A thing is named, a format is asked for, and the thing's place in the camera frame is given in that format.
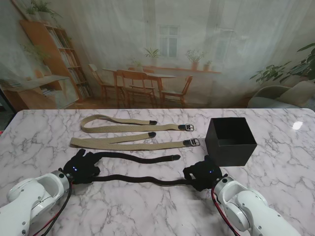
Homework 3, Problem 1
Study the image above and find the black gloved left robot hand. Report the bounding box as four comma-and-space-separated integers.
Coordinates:
63, 148, 101, 185

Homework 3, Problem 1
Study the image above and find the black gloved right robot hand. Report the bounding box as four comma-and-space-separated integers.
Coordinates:
183, 155, 228, 192

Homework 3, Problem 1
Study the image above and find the black woven belt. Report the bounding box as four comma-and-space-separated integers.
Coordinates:
83, 151, 197, 189

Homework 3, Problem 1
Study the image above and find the black square storage box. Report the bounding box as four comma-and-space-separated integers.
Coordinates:
204, 117, 258, 167

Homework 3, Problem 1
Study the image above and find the beige woven belt folded flat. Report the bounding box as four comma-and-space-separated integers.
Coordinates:
70, 131, 201, 150

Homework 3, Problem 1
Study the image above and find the beige woven belt looped end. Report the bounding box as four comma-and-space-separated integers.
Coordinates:
80, 114, 196, 134

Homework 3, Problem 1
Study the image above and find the printed room scene backdrop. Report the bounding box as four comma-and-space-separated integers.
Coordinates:
0, 0, 315, 110

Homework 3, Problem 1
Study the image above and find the left arm red black cable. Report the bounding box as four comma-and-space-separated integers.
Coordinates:
36, 177, 74, 236

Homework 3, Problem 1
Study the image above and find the arm red black cable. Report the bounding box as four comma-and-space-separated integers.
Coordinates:
212, 186, 241, 236
36, 177, 74, 236

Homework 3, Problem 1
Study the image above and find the right arm red black cable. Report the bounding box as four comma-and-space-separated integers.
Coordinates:
212, 186, 241, 236

